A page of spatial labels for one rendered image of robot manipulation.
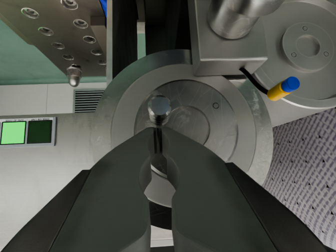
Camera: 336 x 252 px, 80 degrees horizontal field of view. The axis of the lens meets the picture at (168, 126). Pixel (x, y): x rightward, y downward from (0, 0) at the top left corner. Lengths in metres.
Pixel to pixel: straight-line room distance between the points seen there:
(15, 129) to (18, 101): 2.97
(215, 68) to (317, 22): 0.13
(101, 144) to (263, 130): 0.13
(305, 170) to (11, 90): 3.59
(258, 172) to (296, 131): 0.17
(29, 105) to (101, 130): 3.30
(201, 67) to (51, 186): 0.46
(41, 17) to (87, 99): 2.73
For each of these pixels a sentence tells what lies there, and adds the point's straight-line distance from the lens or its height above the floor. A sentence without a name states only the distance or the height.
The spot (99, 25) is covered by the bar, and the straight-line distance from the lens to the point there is 0.38.
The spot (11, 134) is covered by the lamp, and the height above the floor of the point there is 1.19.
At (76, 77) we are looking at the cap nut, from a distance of 0.56.
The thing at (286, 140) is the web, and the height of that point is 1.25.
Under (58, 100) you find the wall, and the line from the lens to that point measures 3.29.
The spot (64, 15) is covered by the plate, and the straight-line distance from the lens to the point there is 0.41.
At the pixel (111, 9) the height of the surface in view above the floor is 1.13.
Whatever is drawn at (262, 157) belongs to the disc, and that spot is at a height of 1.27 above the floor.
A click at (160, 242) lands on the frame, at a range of 0.52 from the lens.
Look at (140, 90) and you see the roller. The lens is 0.17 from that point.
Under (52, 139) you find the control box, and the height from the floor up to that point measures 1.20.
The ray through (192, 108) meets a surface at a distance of 0.15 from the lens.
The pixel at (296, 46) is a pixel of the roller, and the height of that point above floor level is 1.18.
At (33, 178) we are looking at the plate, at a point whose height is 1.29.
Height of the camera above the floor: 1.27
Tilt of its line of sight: 11 degrees down
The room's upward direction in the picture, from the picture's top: 177 degrees clockwise
